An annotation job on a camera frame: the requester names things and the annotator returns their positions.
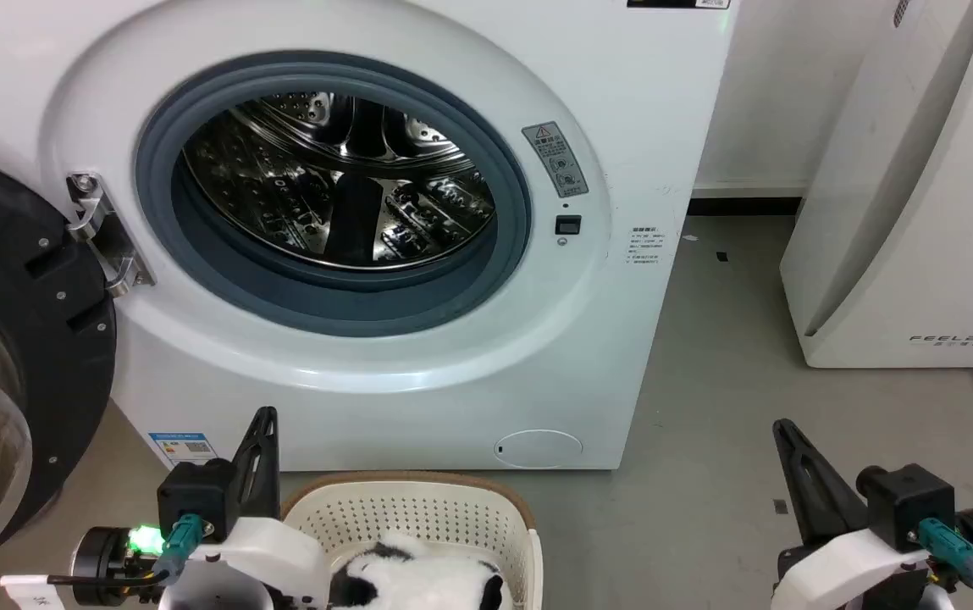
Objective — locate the black washing machine door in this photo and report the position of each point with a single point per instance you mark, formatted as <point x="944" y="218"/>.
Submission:
<point x="37" y="339"/>

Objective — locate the silver metal door hinge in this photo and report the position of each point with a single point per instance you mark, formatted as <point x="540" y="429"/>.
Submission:
<point x="105" y="233"/>

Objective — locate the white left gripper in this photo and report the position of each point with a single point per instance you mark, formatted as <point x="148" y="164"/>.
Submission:
<point x="266" y="559"/>

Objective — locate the grey warning sticker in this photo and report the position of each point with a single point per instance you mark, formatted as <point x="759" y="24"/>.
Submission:
<point x="555" y="158"/>

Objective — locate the white air purifier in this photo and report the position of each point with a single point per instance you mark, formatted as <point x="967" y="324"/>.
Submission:
<point x="918" y="195"/>

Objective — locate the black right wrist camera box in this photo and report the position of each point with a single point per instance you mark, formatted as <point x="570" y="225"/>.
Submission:
<point x="909" y="500"/>

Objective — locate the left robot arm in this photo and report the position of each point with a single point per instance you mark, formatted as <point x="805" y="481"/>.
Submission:
<point x="105" y="563"/>

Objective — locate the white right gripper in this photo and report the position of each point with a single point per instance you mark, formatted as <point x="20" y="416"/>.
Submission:
<point x="859" y="568"/>

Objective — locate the grey rubber door gasket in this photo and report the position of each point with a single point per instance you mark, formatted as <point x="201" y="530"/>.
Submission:
<point x="503" y="246"/>

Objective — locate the black and white plush toy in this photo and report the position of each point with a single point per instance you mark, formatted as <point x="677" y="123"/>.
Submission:
<point x="427" y="585"/>

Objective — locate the blue white energy label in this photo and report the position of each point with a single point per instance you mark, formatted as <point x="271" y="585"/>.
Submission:
<point x="184" y="447"/>

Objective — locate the small printed text label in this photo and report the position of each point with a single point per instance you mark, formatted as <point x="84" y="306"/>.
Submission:
<point x="646" y="246"/>

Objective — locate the stainless steel washing machine drum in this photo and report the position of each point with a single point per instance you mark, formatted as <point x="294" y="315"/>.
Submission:
<point x="342" y="182"/>

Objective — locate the black bar with white label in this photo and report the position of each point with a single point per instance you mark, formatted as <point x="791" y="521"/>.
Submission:
<point x="677" y="3"/>

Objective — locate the oval filter access cover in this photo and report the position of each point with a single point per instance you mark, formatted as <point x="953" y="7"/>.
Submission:
<point x="538" y="448"/>

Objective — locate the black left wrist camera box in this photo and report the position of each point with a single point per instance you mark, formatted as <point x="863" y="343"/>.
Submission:
<point x="194" y="496"/>

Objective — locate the white front-load washing machine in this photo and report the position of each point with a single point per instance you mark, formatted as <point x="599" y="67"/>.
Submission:
<point x="418" y="424"/>

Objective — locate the white perforated laundry basket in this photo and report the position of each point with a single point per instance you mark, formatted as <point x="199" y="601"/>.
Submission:
<point x="418" y="512"/>

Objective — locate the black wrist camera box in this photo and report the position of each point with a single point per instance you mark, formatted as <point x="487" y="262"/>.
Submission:
<point x="909" y="500"/>
<point x="194" y="496"/>

